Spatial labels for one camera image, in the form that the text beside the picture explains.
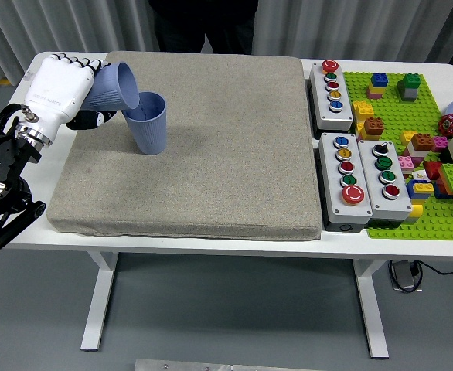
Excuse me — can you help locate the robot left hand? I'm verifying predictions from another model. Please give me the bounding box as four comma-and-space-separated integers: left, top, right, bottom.
21, 53, 118, 146

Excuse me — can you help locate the blue ribbed cup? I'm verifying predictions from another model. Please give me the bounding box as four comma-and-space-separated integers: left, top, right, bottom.
81, 61, 141, 115
124, 91, 169, 156

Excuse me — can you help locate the person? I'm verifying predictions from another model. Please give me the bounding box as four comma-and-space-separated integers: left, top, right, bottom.
148, 0, 259, 55

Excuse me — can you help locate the grey-brown mat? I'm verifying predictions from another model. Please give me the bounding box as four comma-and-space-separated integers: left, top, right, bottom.
46, 50, 323, 243

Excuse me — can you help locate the white table leg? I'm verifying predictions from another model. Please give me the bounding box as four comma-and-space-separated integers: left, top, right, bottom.
352, 257, 390, 359
80, 250, 118, 352

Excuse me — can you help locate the grey five-button control box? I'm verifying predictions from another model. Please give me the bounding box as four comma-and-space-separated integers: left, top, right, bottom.
318, 132, 373, 233
308, 60, 355, 133

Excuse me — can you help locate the white pleated curtain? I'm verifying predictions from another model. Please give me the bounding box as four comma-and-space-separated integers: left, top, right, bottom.
0, 0, 453, 90

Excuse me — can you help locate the brown toy brick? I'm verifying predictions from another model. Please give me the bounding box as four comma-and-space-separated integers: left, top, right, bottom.
363, 116, 386, 138
410, 132, 436, 152

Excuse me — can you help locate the lime green brick baseplate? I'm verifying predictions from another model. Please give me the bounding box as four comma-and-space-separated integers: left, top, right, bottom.
342, 71, 453, 241

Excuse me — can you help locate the dark green toy brick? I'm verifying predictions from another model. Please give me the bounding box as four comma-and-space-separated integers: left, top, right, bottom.
397, 72, 422, 91

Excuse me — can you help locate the light pink toy brick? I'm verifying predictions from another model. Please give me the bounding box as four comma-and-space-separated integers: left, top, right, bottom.
397, 155, 424, 173

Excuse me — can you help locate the yellow toy cylinder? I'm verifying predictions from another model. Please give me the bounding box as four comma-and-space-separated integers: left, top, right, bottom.
405, 203, 424, 226

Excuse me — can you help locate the red toy brick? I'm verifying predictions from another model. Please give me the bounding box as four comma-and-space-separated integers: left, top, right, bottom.
422, 161, 444, 182

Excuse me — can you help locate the grey power adapter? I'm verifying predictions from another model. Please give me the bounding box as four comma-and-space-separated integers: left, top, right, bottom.
389, 260, 423, 293

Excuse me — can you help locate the grey selector switch control box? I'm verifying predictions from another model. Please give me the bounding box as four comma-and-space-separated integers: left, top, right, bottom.
357, 139, 414, 228

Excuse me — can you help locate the black floor cable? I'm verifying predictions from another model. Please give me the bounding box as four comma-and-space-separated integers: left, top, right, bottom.
415, 260, 453, 277

